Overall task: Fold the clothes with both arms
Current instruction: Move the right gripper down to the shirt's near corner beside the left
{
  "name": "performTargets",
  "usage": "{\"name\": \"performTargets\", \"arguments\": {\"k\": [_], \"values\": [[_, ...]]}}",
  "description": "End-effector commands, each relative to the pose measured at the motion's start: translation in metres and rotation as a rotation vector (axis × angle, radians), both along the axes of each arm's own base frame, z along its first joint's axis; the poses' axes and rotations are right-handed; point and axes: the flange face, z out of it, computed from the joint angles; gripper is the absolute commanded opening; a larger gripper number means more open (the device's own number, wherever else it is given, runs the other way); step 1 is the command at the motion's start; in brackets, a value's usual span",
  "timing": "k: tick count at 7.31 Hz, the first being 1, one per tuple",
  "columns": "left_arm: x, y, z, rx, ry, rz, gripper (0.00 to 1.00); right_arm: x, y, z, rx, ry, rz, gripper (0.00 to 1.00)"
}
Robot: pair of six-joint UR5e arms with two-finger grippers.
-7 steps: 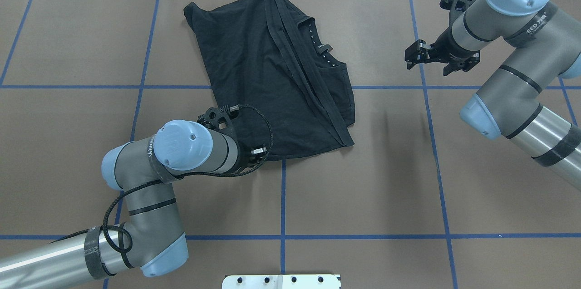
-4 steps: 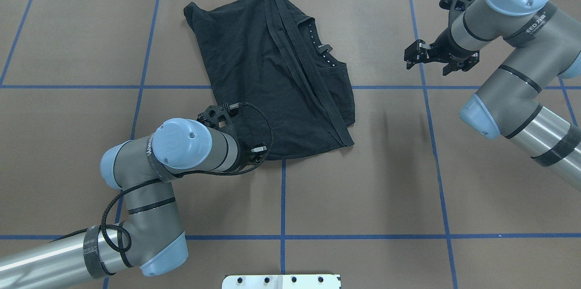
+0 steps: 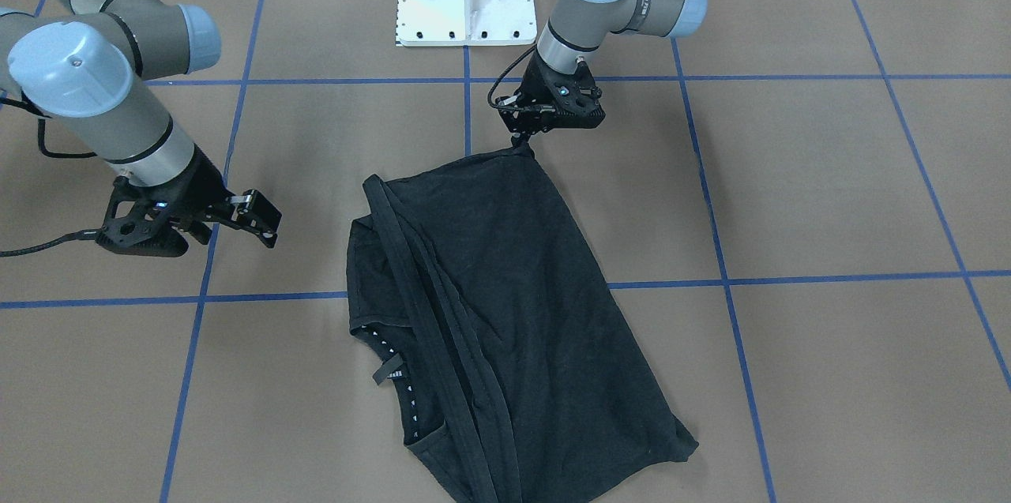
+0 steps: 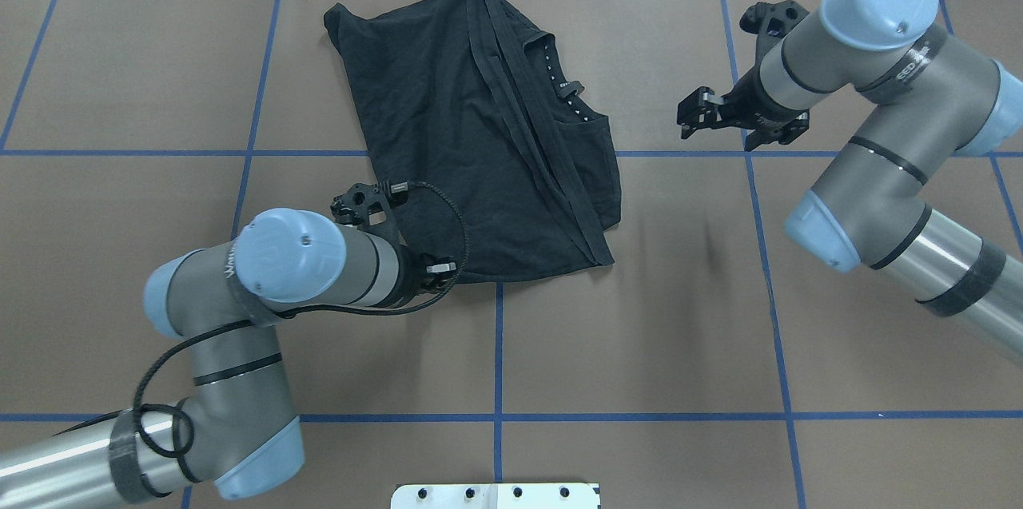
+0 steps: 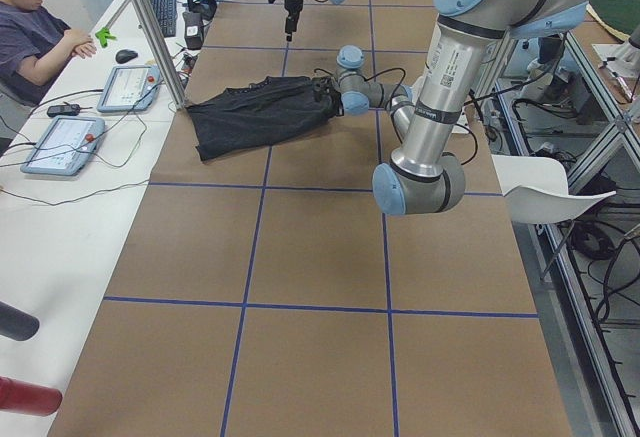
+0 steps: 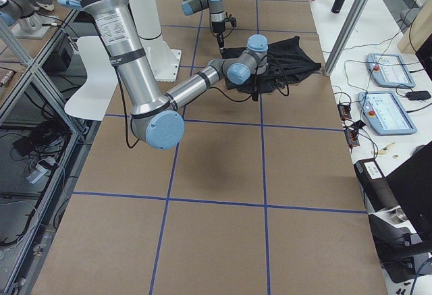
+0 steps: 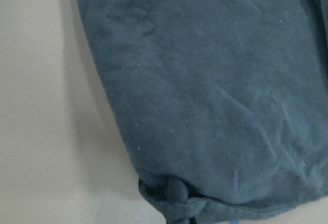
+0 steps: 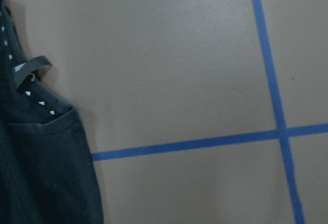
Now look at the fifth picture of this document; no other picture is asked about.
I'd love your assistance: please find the white curved shell panel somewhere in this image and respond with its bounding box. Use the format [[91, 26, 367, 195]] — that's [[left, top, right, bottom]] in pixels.
[[492, 155, 616, 224]]

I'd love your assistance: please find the black power adapter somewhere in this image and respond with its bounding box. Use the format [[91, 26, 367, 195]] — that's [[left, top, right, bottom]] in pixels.
[[46, 104, 81, 118]]

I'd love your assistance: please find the black keyboard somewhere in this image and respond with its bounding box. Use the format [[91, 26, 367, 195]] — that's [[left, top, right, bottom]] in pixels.
[[149, 0, 177, 37]]

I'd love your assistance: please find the near teach pendant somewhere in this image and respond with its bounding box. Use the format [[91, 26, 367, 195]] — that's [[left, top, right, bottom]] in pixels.
[[20, 116, 106, 177]]

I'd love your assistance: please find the black graphic t-shirt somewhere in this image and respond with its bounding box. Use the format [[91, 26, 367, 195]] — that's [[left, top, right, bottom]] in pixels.
[[187, 76, 342, 161]]

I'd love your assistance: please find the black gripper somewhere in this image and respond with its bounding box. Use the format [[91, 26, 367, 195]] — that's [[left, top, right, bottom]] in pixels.
[[268, 0, 304, 41], [312, 76, 341, 103]]

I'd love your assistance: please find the far teach pendant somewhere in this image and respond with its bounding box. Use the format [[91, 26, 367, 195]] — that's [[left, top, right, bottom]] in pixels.
[[97, 65, 161, 113]]

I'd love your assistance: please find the black thermos bottle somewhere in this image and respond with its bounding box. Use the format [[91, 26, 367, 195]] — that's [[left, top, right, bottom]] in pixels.
[[0, 302, 40, 341]]

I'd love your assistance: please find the red bottle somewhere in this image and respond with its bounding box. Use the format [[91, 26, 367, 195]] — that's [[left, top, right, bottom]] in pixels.
[[1, 377, 63, 416]]

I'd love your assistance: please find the seated person in grey shirt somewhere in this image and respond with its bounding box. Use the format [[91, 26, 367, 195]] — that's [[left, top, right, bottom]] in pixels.
[[1, 0, 97, 104]]

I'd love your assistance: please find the aluminium frame post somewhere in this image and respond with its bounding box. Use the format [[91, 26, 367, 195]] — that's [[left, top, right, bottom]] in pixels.
[[131, 0, 185, 110]]

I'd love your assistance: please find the green plastic object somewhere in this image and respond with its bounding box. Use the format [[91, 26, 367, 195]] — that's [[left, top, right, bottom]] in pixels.
[[95, 27, 117, 48]]

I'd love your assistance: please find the teach pendant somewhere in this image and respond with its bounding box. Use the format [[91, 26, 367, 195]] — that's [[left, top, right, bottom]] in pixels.
[[20, 116, 106, 177], [97, 65, 161, 113]]

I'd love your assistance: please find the black computer mouse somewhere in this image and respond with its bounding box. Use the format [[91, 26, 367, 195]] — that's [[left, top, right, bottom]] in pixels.
[[115, 49, 138, 64]]

